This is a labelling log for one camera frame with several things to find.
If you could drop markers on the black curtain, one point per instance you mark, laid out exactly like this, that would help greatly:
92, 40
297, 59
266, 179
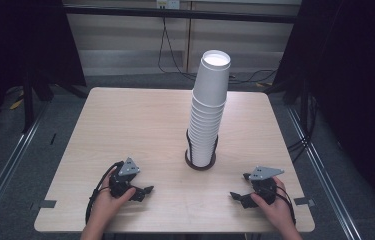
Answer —
15, 50
351, 83

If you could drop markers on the black metal stand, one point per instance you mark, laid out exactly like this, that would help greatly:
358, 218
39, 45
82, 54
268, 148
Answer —
28, 106

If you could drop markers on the stack of white paper cups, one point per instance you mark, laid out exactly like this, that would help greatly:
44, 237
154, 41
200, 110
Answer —
209, 110

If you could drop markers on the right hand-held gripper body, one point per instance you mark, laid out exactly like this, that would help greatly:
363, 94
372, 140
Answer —
264, 188

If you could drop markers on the metal floor rail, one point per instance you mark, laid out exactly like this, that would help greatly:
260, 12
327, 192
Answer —
321, 166
11, 153

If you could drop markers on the black horizontal bar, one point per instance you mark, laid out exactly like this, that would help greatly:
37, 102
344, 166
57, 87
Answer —
175, 14

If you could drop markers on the grey tape strip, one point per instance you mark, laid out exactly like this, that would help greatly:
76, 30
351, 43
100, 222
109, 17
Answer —
304, 201
47, 204

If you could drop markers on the white wall outlet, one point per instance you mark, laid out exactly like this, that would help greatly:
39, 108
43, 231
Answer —
167, 4

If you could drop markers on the person's left hand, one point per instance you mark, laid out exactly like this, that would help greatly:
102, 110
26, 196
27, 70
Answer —
103, 206

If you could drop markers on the black cup holder stand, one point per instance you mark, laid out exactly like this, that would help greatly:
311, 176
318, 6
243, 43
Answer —
190, 161

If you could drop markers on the yellow floor tape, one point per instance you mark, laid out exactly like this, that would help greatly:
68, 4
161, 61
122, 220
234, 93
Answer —
16, 104

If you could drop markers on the person's right hand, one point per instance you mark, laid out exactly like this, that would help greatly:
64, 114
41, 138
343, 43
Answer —
280, 210

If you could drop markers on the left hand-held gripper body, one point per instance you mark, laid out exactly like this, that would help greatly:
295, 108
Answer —
120, 181

